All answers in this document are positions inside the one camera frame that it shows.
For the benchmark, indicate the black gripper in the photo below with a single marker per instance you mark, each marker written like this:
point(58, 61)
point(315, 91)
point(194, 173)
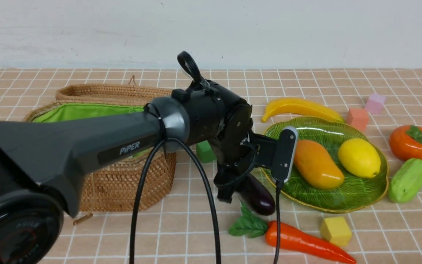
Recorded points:
point(234, 157)

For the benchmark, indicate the dark purple plastic eggplant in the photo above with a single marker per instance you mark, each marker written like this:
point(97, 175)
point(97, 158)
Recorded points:
point(257, 196)

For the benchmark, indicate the orange plastic carrot green leaves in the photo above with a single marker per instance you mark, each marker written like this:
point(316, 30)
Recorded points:
point(292, 239)

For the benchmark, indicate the yellow plastic banana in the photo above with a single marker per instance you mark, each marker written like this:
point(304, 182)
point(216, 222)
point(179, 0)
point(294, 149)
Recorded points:
point(301, 107)

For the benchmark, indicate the orange yellow plastic mango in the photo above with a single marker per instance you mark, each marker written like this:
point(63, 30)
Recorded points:
point(316, 166)

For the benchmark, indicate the yellow plastic lemon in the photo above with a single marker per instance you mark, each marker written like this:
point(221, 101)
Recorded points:
point(360, 158)

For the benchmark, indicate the orange plastic persimmon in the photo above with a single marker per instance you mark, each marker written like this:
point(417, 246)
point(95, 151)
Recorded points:
point(405, 142)

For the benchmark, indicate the light green plastic cucumber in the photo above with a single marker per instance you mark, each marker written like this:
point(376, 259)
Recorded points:
point(407, 181)

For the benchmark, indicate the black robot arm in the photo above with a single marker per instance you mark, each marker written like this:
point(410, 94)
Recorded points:
point(43, 164)

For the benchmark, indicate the green foam cube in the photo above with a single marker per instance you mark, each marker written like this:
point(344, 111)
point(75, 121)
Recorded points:
point(205, 152)

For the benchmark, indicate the woven wicker basket lid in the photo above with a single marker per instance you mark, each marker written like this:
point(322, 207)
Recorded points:
point(130, 94)

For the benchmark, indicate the yellow foam cube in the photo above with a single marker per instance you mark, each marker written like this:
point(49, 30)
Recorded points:
point(336, 231)

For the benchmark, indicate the green glass leaf plate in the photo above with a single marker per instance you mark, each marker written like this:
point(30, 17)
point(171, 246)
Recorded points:
point(355, 193)

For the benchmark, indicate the woven wicker basket green lining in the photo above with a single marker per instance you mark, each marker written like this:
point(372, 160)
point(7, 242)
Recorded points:
point(113, 189)

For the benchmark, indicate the orange pink foam cube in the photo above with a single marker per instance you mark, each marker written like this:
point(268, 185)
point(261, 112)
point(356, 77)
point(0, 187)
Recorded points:
point(358, 118)

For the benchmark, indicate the light pink foam cube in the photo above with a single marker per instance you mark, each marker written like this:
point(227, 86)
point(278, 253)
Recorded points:
point(375, 104)

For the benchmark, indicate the wooden basket toggle clasp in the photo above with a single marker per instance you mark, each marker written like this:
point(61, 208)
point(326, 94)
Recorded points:
point(82, 219)

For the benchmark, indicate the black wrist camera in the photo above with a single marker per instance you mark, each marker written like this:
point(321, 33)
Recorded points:
point(276, 154)

